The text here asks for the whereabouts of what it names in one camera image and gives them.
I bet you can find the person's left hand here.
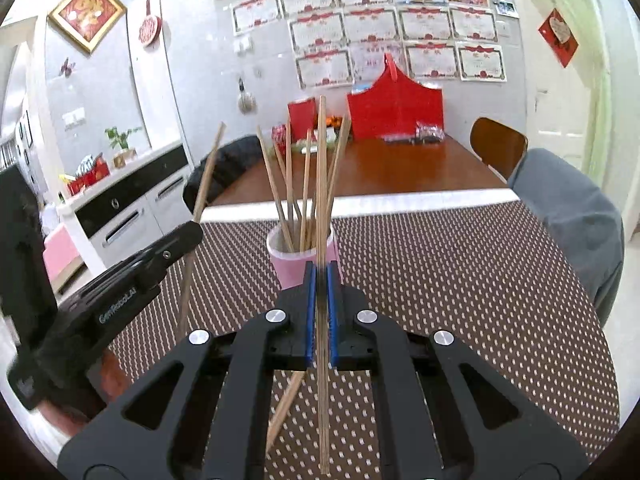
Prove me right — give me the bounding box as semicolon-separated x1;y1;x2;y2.
37;350;131;436

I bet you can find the white black sideboard cabinet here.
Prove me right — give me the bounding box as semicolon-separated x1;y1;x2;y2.
56;141;192;275

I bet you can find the pink stool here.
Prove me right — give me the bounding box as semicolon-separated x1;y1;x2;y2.
43;224;84;292

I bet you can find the red box on sideboard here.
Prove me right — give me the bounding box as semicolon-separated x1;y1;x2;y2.
66;155;111;196

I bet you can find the small green potted plant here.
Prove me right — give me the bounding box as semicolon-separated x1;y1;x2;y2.
104;127;142;169

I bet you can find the black jacket on chair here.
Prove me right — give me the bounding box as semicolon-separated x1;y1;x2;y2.
182;136;262;212

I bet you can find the pink cylindrical holder cup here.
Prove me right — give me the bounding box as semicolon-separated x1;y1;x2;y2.
266;223;317;289

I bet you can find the brown polka dot tablecloth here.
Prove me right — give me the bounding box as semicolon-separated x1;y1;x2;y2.
110;202;620;479

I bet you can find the red cola can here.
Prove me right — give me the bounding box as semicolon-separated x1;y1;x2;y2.
271;125;288;155

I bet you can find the hanging round brush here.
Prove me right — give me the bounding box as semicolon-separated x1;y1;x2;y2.
238;78;256;115

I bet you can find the small red box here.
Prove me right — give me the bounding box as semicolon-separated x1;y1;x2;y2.
288;98;318;143

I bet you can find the red gold framed picture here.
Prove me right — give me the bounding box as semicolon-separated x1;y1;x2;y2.
48;0;127;54

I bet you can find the brown wooden chair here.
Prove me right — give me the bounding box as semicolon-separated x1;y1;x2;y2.
470;117;528;180

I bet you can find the red gift bag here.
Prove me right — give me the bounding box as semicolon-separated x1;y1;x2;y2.
347;54;445;141

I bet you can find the snack packet on table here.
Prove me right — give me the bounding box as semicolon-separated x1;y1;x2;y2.
416;122;446;144

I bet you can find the red diamond door decoration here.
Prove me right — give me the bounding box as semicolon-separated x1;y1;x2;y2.
538;9;578;68

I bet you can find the green curtain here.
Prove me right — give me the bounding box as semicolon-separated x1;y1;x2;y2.
533;0;613;185

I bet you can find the red round wall ornament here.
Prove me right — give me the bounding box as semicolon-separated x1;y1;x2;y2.
138;0;163;48

